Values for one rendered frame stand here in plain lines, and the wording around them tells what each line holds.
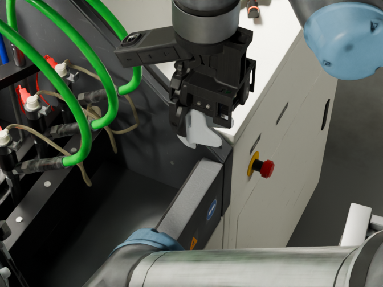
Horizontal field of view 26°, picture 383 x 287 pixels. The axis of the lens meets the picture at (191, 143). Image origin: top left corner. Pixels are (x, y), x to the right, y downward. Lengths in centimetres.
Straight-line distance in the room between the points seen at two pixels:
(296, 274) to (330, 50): 25
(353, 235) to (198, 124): 38
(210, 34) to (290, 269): 38
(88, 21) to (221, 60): 45
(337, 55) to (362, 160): 196
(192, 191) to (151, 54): 45
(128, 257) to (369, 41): 29
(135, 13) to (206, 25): 61
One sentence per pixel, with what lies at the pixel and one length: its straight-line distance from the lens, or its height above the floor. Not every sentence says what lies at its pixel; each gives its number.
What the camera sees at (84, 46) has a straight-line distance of 113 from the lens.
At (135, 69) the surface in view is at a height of 119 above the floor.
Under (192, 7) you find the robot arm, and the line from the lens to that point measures 87.
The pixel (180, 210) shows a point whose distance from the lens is 135.
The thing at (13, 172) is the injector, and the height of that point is 105.
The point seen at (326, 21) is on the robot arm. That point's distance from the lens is 76.
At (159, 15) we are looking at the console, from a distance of 156.
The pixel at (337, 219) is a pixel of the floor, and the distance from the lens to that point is 255.
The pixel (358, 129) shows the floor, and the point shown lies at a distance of 280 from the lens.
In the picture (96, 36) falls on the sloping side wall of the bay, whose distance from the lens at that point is 135.
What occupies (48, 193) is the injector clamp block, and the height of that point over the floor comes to 98.
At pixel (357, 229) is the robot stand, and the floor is 99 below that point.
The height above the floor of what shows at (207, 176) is 95.
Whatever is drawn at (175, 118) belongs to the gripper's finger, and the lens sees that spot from 99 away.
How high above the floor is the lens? 204
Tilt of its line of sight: 49 degrees down
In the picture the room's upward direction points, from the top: straight up
